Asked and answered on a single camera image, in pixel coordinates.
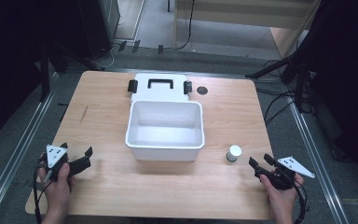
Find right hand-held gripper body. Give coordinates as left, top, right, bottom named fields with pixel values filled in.
left=268, top=155, right=317, bottom=191

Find white box lid black handle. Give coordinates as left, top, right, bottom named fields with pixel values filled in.
left=127, top=73, right=193, bottom=104

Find person's left hand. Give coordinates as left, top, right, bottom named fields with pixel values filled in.
left=38, top=162, right=76, bottom=216

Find black floor cables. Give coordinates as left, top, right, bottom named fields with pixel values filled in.
left=255, top=59, right=315, bottom=126

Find person's right hand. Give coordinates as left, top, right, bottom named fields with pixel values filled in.
left=259, top=172, right=306, bottom=218

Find small white-capped jar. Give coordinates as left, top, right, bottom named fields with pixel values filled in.
left=226, top=145, right=243, bottom=163

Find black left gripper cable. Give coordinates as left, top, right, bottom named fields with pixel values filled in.
left=32, top=158, right=54, bottom=224

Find black metal stand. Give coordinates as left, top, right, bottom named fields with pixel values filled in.
left=244, top=43, right=316, bottom=114
left=27, top=40, right=106, bottom=103

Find white floor cable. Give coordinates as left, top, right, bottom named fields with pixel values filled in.
left=91, top=13, right=128, bottom=70

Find black hanging cable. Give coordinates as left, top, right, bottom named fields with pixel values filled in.
left=176, top=0, right=198, bottom=51

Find metal floor rail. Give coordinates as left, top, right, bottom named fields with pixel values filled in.
left=0, top=72, right=60, bottom=224
left=283, top=88, right=352, bottom=224

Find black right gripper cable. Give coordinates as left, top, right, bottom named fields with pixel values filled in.
left=287, top=174, right=310, bottom=224

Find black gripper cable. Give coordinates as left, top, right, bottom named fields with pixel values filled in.
left=287, top=174, right=310, bottom=224
left=32, top=158, right=54, bottom=224

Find dark cabinet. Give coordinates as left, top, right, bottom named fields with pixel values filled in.
left=76, top=0, right=121, bottom=61

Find white plastic storage box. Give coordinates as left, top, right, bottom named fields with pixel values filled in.
left=124, top=99, right=206, bottom=162

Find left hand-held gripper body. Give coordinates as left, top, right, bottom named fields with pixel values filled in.
left=38, top=144, right=73, bottom=183

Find black curtain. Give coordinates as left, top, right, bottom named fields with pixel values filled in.
left=0, top=0, right=85, bottom=148
left=295, top=0, right=358, bottom=188

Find light wooden frame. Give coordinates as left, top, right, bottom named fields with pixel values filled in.
left=172, top=0, right=323, bottom=60

